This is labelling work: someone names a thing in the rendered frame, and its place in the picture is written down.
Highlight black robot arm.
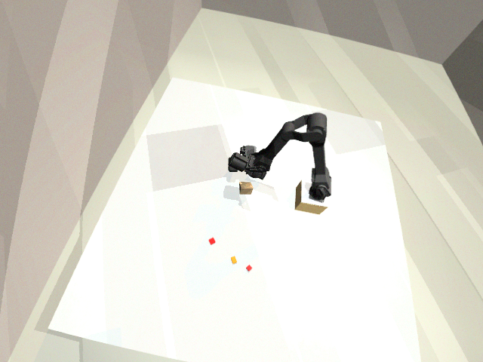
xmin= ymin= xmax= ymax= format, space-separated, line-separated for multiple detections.
xmin=228 ymin=112 xmax=332 ymax=204

